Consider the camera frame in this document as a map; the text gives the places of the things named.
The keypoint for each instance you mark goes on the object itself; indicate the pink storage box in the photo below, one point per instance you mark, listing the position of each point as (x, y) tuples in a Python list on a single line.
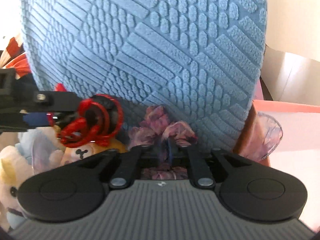
[(285, 136)]

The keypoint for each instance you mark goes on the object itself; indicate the red black white blanket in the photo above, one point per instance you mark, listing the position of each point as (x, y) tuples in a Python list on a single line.
[(14, 57)]

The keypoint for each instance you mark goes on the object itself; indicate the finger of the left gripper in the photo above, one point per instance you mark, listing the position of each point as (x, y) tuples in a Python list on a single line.
[(37, 119), (52, 101)]

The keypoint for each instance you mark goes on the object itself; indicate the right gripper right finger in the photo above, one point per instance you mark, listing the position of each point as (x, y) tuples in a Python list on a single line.
[(198, 171)]

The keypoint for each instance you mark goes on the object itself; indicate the purple organza fairy wings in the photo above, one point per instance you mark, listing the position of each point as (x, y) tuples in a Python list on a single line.
[(165, 132)]

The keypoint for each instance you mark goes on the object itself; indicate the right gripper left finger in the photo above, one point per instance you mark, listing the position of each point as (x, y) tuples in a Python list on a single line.
[(125, 174)]

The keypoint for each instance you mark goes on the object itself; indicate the brown bear plush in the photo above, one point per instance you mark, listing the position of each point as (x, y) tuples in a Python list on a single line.
[(75, 154)]

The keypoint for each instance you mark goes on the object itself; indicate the white blue duck plush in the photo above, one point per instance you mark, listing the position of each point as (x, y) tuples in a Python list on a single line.
[(36, 151)]

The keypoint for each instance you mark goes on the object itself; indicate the blue textured bedspread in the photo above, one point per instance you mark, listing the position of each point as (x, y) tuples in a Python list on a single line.
[(200, 59)]

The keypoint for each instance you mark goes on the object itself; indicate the white bedside furniture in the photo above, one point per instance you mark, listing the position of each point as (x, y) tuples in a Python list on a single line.
[(290, 77)]

